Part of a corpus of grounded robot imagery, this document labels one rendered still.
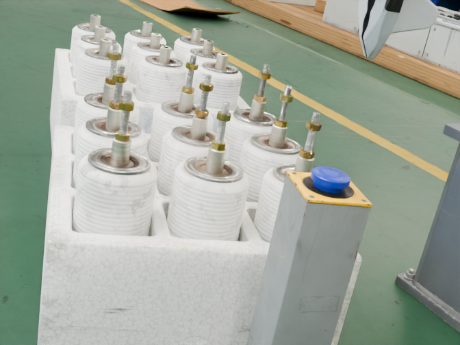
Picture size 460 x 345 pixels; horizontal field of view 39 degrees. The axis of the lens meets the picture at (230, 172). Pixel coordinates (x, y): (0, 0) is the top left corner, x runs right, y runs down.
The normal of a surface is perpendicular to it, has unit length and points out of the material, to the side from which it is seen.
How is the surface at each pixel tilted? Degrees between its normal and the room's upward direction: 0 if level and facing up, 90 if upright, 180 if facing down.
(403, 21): 93
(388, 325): 0
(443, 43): 90
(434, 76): 90
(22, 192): 0
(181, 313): 90
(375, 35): 115
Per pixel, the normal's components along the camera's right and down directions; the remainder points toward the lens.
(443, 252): -0.85, 0.05
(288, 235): -0.96, -0.08
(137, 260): 0.22, 0.40
